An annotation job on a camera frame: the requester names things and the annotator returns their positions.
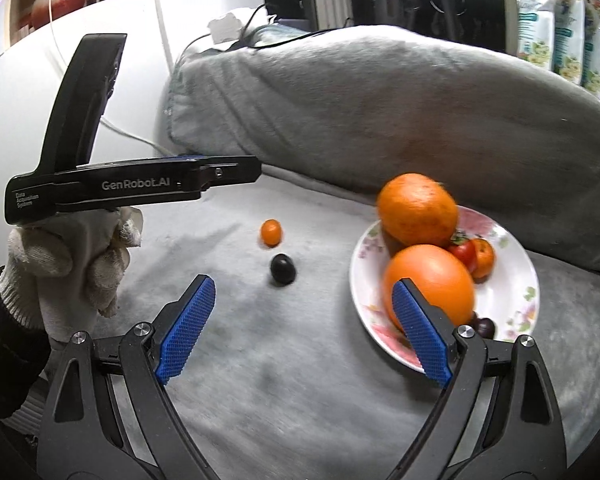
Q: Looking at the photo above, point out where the dark purple plum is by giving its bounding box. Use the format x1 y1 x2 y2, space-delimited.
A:
469 312 496 340

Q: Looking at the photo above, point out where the red cherry tomato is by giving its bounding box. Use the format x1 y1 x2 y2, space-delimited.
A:
446 233 477 274

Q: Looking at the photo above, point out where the dark grape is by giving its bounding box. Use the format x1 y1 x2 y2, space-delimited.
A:
270 254 297 285

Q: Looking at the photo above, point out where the rough-skinned orange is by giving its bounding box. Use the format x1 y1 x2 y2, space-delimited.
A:
376 174 458 247

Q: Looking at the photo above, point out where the small orange kumquat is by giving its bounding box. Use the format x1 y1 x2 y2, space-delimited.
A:
260 219 284 248

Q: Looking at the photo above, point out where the person's dark sleeve forearm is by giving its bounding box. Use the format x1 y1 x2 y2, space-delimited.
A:
0 266 56 421

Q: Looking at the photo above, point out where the left gloved hand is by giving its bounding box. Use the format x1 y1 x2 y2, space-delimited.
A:
0 207 144 342

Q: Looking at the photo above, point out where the large smooth orange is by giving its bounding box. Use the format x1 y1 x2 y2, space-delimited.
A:
381 244 475 330

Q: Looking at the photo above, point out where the floral white plate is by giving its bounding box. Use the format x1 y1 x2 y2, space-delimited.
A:
349 206 540 373

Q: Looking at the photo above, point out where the small tangerine on plate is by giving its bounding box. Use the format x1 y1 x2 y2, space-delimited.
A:
471 237 496 281

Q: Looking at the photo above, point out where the grey back cushion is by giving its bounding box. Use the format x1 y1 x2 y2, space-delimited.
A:
163 25 600 272

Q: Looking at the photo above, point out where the white refill pouch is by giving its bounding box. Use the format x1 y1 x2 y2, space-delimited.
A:
516 0 555 70
581 0 600 100
553 0 585 84

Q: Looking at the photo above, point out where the white cable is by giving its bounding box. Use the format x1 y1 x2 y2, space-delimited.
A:
99 116 179 157

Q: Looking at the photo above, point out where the black cable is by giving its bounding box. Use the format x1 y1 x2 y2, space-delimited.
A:
226 3 354 51

